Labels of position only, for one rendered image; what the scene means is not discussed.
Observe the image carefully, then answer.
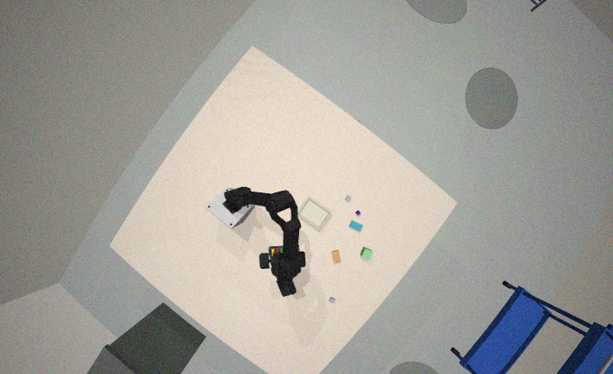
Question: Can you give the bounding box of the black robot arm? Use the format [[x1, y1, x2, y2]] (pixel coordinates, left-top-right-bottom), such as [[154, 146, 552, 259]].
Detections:
[[223, 186, 301, 297]]

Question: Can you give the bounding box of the light green cube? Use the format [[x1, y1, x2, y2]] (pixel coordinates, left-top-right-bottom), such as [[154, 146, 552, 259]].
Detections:
[[360, 246, 373, 259]]

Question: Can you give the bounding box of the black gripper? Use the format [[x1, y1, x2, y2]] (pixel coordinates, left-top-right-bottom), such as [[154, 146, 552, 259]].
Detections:
[[259, 252, 305, 269]]

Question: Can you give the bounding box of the teal rectangular block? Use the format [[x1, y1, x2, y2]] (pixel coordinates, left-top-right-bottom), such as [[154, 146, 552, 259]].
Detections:
[[349, 221, 363, 231]]

